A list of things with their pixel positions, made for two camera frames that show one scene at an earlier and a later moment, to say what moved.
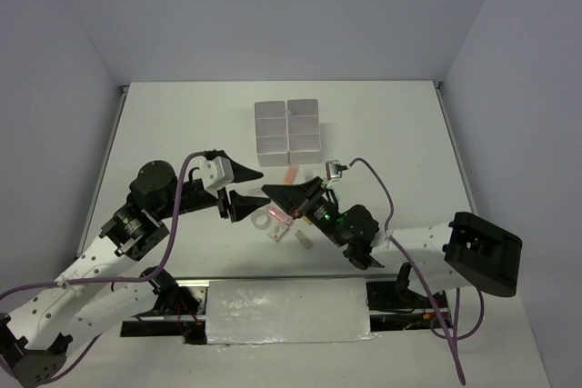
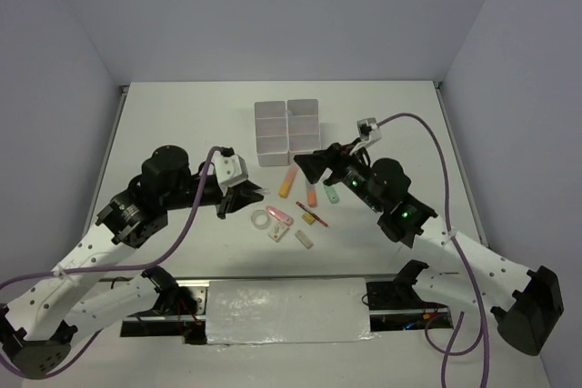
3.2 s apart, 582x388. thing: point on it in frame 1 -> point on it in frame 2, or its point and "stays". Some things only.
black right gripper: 296,199 -> 335,158
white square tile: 278,231 stays
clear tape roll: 260,219 stays
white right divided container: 303,131 stays
